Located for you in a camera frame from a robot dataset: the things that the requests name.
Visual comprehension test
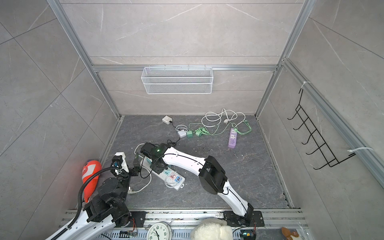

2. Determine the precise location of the white charger with label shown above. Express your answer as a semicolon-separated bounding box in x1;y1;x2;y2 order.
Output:
178;130;187;138

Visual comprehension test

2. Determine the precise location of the purple power strip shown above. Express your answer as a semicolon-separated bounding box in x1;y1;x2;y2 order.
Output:
228;128;238;149

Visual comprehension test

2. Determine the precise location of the white cable with plug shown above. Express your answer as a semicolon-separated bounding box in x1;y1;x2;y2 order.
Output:
200;108;247;129

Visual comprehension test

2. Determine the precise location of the thin white usb cable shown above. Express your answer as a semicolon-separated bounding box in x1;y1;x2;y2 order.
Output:
164;170;181;190

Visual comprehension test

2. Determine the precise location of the white analog clock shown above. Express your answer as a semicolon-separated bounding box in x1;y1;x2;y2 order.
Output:
147;222;172;240

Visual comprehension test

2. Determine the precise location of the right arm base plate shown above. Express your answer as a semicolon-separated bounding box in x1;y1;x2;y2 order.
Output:
223;211;265;228

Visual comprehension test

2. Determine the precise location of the white square charger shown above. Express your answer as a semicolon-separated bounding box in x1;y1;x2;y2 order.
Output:
162;116;173;125

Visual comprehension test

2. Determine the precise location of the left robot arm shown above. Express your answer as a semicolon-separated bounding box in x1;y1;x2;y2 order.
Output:
48;163;132;240

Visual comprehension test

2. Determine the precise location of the brown plush toy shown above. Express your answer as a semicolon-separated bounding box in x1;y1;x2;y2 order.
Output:
281;227;302;240

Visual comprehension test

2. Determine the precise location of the white wire mesh basket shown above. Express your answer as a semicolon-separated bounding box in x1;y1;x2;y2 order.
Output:
141;67;214;95

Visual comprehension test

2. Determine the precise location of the black wire hook rack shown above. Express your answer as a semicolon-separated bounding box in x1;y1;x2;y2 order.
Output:
287;89;356;170

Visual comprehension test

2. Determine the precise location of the white plush toy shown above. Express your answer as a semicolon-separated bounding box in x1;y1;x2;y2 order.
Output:
191;218;234;240

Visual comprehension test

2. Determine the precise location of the red plush toy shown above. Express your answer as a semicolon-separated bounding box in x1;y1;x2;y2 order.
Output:
82;160;102;203

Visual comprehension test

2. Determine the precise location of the green thin cable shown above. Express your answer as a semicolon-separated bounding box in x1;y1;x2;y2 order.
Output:
188;119;253;136

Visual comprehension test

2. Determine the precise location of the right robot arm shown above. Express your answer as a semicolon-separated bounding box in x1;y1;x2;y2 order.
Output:
140;143;254;226

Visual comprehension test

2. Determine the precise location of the white power strip cord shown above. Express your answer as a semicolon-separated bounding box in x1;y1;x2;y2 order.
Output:
127;143;154;195

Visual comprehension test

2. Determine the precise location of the green charger right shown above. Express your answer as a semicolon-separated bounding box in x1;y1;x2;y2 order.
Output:
195;129;205;137

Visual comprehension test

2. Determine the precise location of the white multicolour power strip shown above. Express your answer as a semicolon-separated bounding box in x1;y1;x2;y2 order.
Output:
142;157;186;191

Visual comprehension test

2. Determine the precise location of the black thin cable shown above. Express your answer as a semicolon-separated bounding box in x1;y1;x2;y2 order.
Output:
166;119;182;148

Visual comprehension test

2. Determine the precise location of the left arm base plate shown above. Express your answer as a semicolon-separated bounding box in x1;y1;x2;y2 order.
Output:
127;211;147;228

